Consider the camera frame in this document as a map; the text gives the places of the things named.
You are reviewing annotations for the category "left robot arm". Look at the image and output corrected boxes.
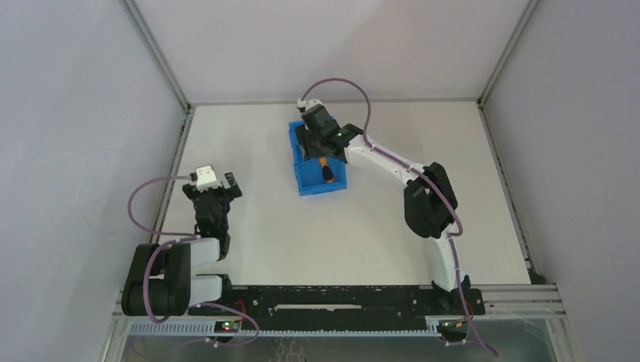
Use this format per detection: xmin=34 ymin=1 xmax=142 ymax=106
xmin=121 ymin=167 xmax=242 ymax=324

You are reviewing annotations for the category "blue plastic bin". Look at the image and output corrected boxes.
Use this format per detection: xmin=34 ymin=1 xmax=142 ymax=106
xmin=288 ymin=121 xmax=347 ymax=196

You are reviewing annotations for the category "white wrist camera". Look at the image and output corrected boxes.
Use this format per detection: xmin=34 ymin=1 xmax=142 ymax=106
xmin=195 ymin=165 xmax=223 ymax=192
xmin=297 ymin=99 xmax=323 ymax=114

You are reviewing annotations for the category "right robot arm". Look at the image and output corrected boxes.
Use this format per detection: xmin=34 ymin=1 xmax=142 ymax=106
xmin=295 ymin=100 xmax=468 ymax=296

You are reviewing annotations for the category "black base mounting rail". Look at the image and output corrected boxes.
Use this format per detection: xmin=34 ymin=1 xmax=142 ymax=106
xmin=188 ymin=285 xmax=485 ymax=333

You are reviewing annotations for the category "orange black handled screwdriver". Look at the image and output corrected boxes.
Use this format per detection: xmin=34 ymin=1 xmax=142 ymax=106
xmin=318 ymin=157 xmax=334 ymax=183

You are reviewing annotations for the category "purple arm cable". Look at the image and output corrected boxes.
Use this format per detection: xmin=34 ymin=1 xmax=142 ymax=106
xmin=300 ymin=78 xmax=500 ymax=357
xmin=127 ymin=174 xmax=261 ymax=348

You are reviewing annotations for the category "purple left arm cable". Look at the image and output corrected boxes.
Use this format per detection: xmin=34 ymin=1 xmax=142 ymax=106
xmin=127 ymin=174 xmax=261 ymax=348

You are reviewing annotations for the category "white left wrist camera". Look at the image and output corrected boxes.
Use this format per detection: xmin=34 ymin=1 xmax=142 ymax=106
xmin=195 ymin=165 xmax=223 ymax=192

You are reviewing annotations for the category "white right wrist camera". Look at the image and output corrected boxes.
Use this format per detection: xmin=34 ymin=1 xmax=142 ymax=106
xmin=297 ymin=99 xmax=323 ymax=114

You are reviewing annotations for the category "small electronics board with leds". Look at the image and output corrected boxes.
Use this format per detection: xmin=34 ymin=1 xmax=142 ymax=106
xmin=214 ymin=321 xmax=242 ymax=333

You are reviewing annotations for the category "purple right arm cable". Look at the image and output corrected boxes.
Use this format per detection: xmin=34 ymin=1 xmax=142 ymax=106
xmin=300 ymin=78 xmax=500 ymax=357

